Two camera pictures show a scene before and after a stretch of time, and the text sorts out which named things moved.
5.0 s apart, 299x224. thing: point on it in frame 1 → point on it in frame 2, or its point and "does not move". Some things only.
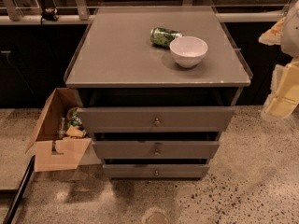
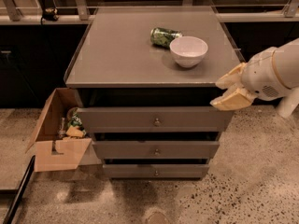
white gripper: [291, 35] → [261, 75]
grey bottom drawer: [151, 171] does not move
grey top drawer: [153, 119] does not move
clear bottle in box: [62, 131] does not move
